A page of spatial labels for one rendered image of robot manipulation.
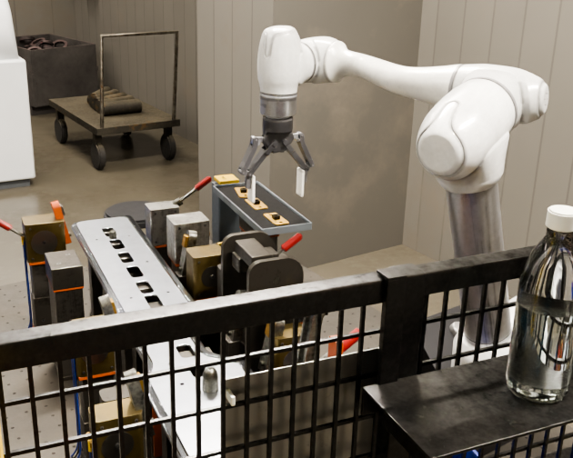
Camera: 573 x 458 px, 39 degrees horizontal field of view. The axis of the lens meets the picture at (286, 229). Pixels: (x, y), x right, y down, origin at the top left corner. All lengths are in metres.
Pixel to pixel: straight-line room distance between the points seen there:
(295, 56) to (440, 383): 1.19
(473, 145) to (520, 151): 2.86
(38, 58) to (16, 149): 2.25
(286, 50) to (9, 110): 4.24
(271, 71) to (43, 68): 6.40
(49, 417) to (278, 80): 1.01
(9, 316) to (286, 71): 1.24
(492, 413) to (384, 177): 4.02
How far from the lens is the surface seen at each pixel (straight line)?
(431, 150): 1.49
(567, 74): 4.12
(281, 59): 1.93
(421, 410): 0.84
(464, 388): 0.89
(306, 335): 1.55
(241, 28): 4.42
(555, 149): 4.20
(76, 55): 8.41
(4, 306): 2.75
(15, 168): 6.12
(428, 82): 1.73
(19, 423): 2.17
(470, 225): 1.61
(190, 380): 1.69
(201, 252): 2.09
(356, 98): 4.56
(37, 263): 2.43
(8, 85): 5.98
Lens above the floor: 1.89
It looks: 21 degrees down
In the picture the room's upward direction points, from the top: 2 degrees clockwise
